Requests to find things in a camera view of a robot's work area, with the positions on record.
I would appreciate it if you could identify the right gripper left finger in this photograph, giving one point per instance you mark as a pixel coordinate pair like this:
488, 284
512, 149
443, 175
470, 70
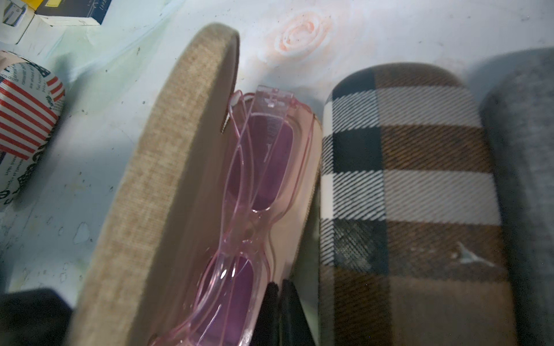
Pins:
266, 331

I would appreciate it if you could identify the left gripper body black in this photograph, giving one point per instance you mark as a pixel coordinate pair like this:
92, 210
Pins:
35, 317

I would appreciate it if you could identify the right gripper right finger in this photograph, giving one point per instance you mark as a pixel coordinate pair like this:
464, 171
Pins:
295, 330

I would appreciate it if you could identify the plaid case red glasses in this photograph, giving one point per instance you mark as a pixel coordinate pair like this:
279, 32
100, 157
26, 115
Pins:
411, 248

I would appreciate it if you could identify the beige case purple glasses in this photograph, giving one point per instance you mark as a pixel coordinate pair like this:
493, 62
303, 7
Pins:
212, 208

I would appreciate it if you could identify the grey case tortoise glasses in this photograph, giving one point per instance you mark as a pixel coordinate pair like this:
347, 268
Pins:
517, 114

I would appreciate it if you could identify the beige case striped glasses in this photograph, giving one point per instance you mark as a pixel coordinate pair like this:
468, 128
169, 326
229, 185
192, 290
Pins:
32, 101

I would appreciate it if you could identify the dark blue book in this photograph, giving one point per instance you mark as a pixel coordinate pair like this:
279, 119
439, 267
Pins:
73, 12

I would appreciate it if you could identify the white eraser sharpener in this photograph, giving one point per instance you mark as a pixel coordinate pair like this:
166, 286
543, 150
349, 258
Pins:
16, 17

